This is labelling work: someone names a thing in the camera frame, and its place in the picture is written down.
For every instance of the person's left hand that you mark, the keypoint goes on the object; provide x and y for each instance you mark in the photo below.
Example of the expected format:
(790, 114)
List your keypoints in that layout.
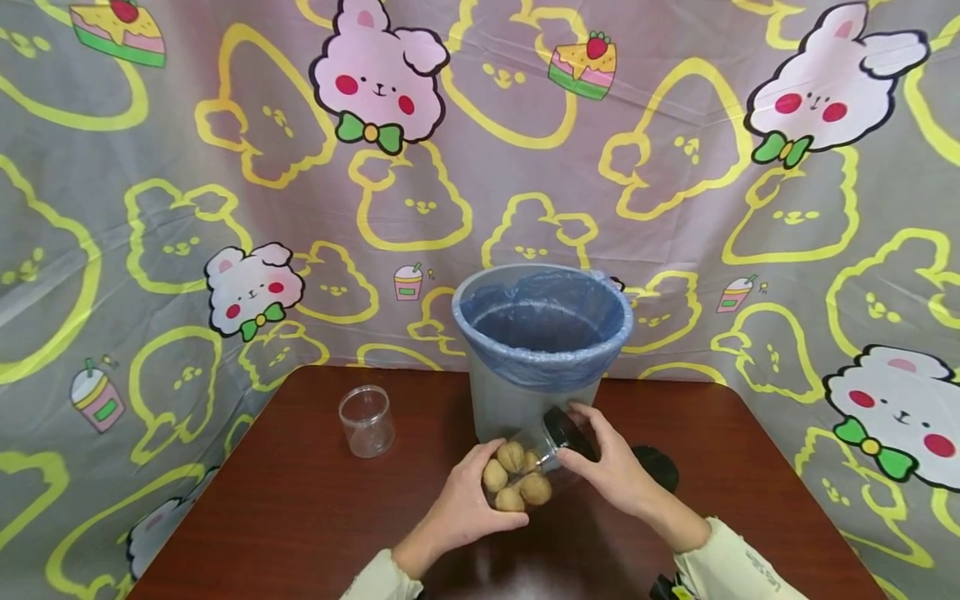
(463, 500)

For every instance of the person's right hand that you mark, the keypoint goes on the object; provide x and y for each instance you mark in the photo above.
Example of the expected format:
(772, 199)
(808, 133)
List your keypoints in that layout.
(619, 471)

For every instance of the person's left index finger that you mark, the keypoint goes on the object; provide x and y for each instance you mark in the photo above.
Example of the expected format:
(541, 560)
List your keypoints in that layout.
(486, 455)

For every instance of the person's right thumb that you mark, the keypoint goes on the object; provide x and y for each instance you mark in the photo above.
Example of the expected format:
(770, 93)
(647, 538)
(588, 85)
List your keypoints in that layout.
(574, 459)

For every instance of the person's left thumb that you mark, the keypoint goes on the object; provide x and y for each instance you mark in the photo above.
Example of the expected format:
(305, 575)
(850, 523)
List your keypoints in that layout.
(510, 522)

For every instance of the person's right index finger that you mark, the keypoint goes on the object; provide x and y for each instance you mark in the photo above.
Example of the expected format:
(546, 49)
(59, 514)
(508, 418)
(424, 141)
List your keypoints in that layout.
(589, 418)

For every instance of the clear plastic jar with walnuts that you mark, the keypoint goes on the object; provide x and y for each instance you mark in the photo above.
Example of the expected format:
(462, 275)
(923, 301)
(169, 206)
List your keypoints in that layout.
(551, 467)

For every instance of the black jar lid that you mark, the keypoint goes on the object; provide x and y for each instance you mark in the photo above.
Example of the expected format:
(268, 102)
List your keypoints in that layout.
(564, 433)
(660, 468)

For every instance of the person's right forearm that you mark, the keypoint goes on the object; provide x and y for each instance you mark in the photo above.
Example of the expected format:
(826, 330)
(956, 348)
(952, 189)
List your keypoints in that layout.
(712, 558)

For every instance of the person's left forearm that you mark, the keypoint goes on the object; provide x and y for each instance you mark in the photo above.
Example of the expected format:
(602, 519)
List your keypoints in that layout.
(409, 562)

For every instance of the brown walnut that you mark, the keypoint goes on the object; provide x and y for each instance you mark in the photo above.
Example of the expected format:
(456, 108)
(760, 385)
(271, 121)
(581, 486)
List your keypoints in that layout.
(531, 461)
(511, 456)
(510, 499)
(494, 476)
(536, 489)

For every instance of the grey plastic waste bin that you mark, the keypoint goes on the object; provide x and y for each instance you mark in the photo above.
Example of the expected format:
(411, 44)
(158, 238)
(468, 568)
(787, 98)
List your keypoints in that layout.
(502, 412)

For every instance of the blue plastic bin liner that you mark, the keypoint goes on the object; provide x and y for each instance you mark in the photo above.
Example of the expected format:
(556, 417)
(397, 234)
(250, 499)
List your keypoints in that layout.
(541, 350)

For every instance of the empty clear plastic jar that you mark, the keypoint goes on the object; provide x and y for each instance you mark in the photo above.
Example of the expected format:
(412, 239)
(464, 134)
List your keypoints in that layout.
(367, 423)

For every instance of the black wrist band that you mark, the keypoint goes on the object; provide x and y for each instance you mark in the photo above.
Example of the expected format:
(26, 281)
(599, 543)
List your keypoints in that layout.
(664, 588)

